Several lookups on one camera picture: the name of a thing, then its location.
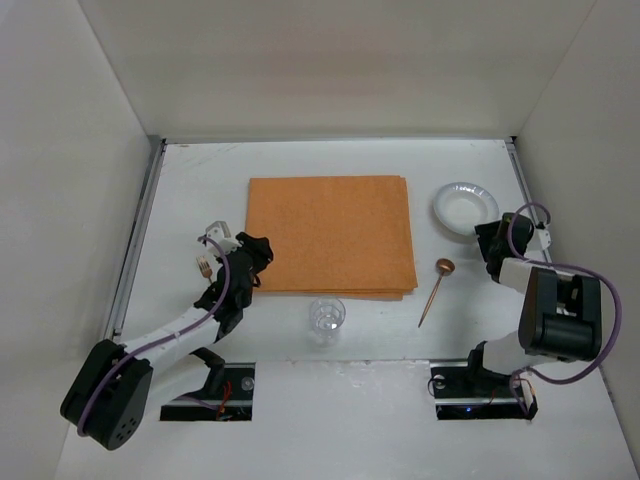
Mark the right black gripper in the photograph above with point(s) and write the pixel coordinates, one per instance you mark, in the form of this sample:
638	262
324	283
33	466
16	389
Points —
491	245

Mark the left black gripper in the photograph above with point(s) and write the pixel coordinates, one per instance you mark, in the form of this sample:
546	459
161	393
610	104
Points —
250	255

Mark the white paper plate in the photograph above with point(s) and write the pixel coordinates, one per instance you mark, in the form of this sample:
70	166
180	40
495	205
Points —
459	207

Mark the orange cloth napkin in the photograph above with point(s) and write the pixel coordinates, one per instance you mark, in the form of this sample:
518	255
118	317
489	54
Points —
335	234

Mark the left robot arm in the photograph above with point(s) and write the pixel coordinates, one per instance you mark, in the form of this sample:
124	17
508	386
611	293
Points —
119	383

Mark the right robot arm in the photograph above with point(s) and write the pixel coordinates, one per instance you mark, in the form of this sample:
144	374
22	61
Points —
560	319

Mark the copper spoon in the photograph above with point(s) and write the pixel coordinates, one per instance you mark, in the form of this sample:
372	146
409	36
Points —
444	267

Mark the copper fork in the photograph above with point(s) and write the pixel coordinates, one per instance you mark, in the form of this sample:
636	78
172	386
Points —
205	268

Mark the clear plastic cup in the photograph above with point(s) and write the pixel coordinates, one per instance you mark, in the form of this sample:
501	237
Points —
326	316

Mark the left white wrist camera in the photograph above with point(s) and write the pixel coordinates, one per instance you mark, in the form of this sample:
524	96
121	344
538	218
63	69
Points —
220	235

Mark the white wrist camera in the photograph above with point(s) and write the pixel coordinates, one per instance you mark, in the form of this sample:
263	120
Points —
220	235
541	239

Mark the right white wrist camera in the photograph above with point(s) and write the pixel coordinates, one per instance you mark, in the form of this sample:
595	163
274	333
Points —
541	239

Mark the right aluminium table rail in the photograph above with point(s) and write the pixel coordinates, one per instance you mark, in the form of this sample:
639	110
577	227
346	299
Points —
511	147

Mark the aluminium table rail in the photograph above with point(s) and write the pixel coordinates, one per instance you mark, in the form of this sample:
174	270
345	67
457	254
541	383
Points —
511	147
116	313

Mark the left aluminium table rail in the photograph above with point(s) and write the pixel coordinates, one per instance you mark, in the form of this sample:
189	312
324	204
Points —
116	313

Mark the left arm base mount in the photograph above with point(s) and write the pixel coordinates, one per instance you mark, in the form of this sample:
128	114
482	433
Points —
228	398

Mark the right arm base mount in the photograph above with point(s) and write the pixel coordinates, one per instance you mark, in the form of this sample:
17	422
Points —
461	394

